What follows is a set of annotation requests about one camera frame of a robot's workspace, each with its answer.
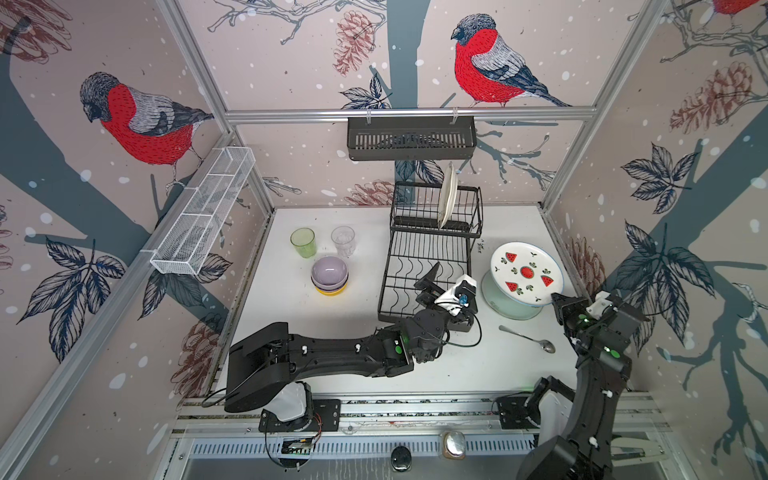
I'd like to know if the yellow bowl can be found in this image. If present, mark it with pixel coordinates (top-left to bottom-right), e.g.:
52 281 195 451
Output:
315 284 347 296

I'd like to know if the strawberry pattern plate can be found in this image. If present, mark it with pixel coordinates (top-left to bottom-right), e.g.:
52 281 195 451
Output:
490 241 565 307

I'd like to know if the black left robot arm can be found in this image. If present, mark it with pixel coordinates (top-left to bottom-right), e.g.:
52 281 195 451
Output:
224 266 478 413

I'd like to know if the silver round button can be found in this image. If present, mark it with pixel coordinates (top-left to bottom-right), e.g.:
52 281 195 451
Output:
441 430 467 460

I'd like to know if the silver metal spoon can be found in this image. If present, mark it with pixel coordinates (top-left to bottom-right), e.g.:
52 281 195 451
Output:
498 325 556 354

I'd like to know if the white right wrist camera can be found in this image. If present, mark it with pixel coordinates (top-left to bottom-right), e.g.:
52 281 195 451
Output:
587 291 613 319

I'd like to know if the black two-tier dish rack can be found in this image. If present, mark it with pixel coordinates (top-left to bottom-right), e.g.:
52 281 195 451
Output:
378 182 483 323

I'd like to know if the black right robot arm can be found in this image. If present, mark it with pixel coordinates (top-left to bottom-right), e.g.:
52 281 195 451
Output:
517 291 649 479

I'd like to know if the black round knob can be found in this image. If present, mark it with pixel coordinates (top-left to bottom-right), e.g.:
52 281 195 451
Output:
390 445 413 473

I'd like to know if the green glass cup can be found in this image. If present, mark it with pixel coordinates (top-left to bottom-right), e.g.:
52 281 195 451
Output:
290 227 317 259

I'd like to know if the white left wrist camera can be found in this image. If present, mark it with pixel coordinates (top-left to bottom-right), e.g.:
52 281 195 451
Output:
433 275 478 317

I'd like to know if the black hanging wall basket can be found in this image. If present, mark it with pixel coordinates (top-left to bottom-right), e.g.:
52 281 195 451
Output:
347 116 477 161

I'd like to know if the lilac ceramic bowl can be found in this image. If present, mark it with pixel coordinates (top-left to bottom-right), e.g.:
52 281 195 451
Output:
311 256 349 290

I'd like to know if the white mesh wall shelf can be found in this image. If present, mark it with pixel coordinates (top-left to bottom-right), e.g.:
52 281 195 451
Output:
150 146 255 275

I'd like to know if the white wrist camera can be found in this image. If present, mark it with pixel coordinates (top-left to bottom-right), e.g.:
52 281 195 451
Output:
433 275 478 317
587 291 613 319

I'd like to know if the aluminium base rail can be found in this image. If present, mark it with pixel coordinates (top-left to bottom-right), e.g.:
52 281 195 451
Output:
173 392 667 460

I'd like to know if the cream plate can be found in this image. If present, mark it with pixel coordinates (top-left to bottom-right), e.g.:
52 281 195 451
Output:
437 163 458 229

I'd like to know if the clear glass cup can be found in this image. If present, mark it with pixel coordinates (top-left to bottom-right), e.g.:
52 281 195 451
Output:
331 226 356 258

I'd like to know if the green floral plate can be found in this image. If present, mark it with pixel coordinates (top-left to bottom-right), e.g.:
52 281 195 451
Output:
481 271 542 321

